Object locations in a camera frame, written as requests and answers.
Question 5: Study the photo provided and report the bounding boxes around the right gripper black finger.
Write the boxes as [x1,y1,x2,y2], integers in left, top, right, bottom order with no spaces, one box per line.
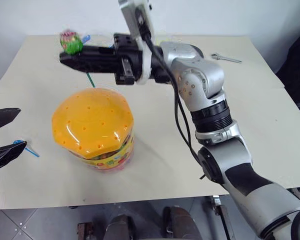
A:
[81,44,116,57]
[59,52,119,75]

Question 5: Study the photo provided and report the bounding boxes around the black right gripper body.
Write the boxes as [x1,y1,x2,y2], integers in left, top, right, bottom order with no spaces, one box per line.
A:
[113,32,144,85]

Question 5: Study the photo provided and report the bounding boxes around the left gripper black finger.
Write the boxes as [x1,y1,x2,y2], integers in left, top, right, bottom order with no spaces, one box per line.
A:
[0,140,28,175]
[0,107,22,132]

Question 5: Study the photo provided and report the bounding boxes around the green lollipop green stick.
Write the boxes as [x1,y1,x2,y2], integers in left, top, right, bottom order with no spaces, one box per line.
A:
[59,29,96,89]

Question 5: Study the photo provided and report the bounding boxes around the yellow perforated jar lid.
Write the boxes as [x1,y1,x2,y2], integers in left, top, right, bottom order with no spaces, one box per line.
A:
[51,87,136,160]

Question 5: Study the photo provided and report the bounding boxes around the clear plastic jar colourful label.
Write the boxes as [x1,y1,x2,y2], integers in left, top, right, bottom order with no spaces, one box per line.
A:
[67,127,136,174]

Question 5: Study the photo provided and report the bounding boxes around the blue wrapped lollipop blue stick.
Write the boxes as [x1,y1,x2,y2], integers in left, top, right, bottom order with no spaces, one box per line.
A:
[13,139,41,159]

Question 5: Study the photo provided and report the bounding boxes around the silver metal tool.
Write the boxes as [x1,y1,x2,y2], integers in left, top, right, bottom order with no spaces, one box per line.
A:
[210,52,243,64]

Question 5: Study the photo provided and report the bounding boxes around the rusty metal table leg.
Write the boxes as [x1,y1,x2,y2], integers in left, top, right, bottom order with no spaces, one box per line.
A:
[211,194,235,240]
[76,221,95,240]

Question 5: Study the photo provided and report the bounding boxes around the black bulky object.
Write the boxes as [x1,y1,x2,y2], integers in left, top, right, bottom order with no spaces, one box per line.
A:
[276,28,300,107]

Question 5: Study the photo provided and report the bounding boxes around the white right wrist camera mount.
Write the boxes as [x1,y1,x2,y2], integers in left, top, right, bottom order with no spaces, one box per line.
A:
[118,0,156,86]

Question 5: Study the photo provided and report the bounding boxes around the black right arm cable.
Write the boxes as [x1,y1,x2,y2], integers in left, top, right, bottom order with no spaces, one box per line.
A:
[137,14,209,181]

